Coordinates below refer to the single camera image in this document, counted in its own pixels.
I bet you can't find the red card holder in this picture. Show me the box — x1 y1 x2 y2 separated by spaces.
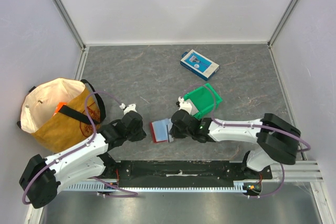
149 118 174 143

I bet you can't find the green plastic bin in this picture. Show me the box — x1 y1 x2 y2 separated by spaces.
183 83 223 120

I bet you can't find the white credit card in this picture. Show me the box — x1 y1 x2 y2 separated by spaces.
191 103 199 116

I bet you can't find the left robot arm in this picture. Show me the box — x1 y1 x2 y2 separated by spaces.
19 111 146 209

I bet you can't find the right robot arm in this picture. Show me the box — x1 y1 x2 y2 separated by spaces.
169 110 301 179

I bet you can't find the blue white product box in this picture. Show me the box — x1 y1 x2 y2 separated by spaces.
180 50 219 81

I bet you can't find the orange item in bag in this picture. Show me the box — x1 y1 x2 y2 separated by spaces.
53 102 67 115

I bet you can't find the brown paper tote bag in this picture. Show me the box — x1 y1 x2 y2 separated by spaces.
17 78 106 153

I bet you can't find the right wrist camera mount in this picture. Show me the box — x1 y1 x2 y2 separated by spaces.
177 97 193 115

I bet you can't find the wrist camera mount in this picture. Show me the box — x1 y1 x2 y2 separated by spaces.
119 103 136 115
177 97 193 115

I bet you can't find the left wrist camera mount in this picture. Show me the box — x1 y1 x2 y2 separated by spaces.
119 103 136 115

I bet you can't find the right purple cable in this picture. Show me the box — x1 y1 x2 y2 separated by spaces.
181 83 312 199

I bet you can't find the purple cable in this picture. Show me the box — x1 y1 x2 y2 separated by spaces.
181 83 312 199
21 90 140 205

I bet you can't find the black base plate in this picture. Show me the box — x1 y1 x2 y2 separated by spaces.
98 161 272 181

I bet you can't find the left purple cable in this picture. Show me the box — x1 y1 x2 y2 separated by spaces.
21 90 140 205

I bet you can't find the grey slotted cable duct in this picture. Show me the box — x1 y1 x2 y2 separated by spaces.
64 180 247 193

